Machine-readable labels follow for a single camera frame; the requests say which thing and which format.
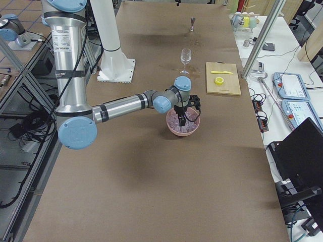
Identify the pile of clear ice cubes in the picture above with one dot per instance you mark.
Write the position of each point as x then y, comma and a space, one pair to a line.
173, 123

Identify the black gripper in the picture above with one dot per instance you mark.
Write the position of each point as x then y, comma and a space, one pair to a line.
180, 111

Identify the black laptop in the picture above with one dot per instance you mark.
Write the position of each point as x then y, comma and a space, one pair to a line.
299, 156

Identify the pink bowl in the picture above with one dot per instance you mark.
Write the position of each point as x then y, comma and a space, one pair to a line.
192, 117

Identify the yellow lemon half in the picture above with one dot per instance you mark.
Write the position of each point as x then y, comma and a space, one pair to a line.
219, 80

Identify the blue teach pendant far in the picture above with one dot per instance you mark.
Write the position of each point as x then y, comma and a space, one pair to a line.
290, 86

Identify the blue teach pendant near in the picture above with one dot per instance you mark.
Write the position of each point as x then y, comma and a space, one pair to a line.
299, 110

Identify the aluminium frame post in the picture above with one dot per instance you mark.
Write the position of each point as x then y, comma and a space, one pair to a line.
267, 26

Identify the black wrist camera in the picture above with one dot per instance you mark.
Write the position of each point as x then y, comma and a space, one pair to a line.
194, 100

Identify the wooden cutting board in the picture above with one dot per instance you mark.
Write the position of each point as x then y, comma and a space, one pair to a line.
231, 84

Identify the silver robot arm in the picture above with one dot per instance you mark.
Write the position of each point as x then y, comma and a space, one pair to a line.
76, 119

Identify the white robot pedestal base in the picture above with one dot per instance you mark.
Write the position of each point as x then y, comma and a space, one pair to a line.
114, 66

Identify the yellow plastic knife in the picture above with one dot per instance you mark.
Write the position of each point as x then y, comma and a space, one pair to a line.
222, 72

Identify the blue teach pendant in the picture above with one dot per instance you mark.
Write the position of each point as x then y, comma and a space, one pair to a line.
290, 86
299, 110

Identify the clear wine glass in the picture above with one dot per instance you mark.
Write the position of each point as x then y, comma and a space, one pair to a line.
185, 59

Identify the steel double jigger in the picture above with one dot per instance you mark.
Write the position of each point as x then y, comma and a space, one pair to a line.
192, 20

